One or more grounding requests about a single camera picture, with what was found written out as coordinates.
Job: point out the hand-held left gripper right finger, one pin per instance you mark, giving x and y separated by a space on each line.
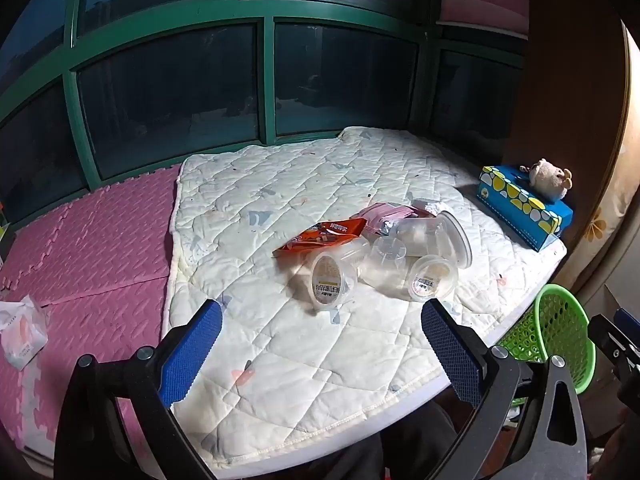
450 352

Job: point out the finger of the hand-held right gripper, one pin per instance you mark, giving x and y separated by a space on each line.
629 321
612 337

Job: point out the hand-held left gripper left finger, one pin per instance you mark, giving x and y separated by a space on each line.
190 352

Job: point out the green plastic basket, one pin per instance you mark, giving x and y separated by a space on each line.
560 320

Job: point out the clear cup with white label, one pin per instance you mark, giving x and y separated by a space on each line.
432 280

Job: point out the plain clear plastic cup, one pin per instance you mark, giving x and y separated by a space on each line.
382 262

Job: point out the large clear plastic cup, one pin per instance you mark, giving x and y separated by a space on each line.
430 237

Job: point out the clear cup with yellow label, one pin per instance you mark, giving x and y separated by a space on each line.
327 280

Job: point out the white wrapper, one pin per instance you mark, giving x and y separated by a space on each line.
430 206

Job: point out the pink snack packet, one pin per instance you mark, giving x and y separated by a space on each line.
385 212

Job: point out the red snack wrapper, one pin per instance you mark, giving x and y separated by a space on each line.
320 237

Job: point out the cream floral board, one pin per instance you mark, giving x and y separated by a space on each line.
607 220

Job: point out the person's dark trousers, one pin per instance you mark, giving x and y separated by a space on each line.
395 445

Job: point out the pink foam floor mat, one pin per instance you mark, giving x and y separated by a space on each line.
100 240

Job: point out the blue spotted tissue box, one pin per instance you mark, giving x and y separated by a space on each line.
520 212

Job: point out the small beige plush toy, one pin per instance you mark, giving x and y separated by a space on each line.
547 177

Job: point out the white tissue pack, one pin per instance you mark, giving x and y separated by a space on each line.
20 335

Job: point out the white quilted mat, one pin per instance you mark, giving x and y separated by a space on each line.
280 185

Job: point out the brown wooden cabinet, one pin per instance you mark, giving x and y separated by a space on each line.
565 85

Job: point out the green window frame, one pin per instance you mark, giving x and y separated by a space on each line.
268 80

